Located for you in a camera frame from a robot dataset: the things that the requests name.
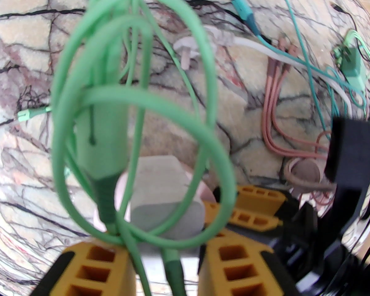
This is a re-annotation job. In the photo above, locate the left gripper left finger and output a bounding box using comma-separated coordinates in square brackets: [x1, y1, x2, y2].
[34, 242, 137, 296]

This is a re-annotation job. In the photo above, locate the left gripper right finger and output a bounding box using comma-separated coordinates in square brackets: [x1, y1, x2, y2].
[199, 230, 299, 296]

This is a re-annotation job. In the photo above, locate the white cube adapter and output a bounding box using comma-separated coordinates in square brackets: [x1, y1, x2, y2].
[128, 155, 206, 240]

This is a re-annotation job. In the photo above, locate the light green charger plug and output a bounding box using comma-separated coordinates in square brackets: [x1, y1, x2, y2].
[76, 103, 129, 231]

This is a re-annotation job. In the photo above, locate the green charger adapter with prongs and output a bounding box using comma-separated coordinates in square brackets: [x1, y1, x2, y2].
[333, 30, 369, 92]

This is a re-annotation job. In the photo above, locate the thick light green cable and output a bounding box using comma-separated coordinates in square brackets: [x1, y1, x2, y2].
[17, 0, 238, 296]

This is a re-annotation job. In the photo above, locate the pink round charger puck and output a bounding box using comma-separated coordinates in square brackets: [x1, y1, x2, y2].
[284, 158, 336, 196]

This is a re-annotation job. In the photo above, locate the pink cable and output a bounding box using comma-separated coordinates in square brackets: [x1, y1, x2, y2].
[261, 36, 336, 203]

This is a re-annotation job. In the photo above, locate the white power cord with plug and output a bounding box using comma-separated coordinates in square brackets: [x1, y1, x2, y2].
[174, 26, 353, 118]

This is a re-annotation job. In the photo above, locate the thin teal cable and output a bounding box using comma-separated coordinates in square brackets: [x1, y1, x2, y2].
[220, 0, 367, 141]

